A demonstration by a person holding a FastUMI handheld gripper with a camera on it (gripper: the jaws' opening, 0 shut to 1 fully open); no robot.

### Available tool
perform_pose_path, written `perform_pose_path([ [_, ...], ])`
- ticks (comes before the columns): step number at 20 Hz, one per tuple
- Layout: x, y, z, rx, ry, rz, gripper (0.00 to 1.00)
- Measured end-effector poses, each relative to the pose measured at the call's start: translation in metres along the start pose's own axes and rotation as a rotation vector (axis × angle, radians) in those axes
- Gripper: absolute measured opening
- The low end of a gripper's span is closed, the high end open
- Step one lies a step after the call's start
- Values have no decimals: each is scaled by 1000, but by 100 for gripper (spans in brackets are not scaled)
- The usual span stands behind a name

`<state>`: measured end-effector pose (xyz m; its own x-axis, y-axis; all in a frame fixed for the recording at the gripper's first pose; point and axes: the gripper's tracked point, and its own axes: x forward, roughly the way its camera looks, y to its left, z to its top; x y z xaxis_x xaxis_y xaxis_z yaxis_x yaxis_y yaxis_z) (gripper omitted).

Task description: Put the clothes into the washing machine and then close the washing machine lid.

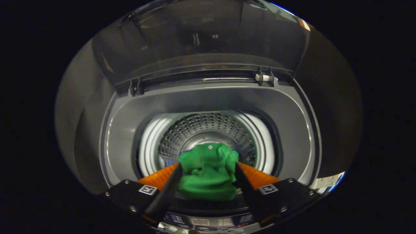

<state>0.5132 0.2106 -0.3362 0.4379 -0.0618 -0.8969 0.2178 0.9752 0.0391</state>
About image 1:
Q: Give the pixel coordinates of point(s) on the grey washing machine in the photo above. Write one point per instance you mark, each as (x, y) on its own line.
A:
(201, 97)

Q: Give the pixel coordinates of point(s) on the dark washing machine lid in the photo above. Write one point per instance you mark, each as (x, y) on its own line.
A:
(201, 35)

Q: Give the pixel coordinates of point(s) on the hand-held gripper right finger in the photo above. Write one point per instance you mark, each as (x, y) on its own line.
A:
(248, 191)

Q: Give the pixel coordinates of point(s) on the green polo shirt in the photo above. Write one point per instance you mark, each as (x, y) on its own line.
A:
(208, 175)

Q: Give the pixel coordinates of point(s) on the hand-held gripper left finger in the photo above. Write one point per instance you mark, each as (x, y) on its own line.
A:
(165, 195)

